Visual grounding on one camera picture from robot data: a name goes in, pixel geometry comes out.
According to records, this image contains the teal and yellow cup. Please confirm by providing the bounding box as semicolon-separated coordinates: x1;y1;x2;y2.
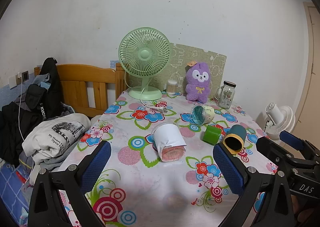
222;125;247;155

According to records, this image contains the green desk fan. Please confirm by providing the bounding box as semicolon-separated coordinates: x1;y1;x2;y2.
118;28;172;101

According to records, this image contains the purple plush toy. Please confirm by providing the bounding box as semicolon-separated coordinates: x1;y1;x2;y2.
185;61;213;104

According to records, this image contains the black jacket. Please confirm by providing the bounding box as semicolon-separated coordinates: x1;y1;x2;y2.
25;57;66;123

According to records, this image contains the white fan power cable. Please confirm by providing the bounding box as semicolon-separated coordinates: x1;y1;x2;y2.
139;69;169;115

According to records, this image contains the glass jar mug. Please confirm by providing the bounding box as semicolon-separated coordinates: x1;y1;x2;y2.
215;81;237;109

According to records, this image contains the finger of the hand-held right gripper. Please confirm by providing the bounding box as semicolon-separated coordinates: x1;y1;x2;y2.
279;130;320;161
256;136;320;170

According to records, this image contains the white printed sweatshirt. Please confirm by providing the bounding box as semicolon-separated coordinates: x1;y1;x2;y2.
22;113;92;165

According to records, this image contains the white charging cable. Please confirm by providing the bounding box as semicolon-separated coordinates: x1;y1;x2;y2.
17;73;36;185

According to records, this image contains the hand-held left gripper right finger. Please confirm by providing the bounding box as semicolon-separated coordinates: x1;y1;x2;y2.
212;142;297;227

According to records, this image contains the wooden bed headboard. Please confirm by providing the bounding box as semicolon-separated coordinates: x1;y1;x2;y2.
34;63;129;119

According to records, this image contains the beige door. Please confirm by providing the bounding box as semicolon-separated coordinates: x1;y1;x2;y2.
296;2;320;140

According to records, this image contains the dark clothes pile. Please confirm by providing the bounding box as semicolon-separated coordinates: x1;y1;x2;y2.
0;100;40;168

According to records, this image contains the patterned mug on side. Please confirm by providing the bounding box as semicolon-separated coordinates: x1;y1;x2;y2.
191;105;216;126

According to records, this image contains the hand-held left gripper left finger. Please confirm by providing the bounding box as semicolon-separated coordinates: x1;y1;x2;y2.
29;140;112;227

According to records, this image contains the floral tablecloth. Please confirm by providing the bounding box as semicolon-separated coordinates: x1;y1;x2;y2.
57;90;277;227

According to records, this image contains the white standing fan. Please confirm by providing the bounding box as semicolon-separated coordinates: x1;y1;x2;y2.
264;102;296;141

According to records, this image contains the green patterned foam mat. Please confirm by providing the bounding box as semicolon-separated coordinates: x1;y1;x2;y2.
127;43;227;100

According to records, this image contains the cotton swab jar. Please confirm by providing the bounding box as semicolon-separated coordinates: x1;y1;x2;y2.
167;79;179;95

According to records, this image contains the clear cup with white label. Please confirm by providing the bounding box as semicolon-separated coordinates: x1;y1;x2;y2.
152;122;187;163

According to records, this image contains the grey garment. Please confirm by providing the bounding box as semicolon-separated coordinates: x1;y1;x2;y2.
19;142;75;175

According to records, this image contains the blue denim garment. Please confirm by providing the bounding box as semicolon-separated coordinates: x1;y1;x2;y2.
31;73;52;92

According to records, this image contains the blue checked bedsheet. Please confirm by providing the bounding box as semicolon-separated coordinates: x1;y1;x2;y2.
0;159;34;227

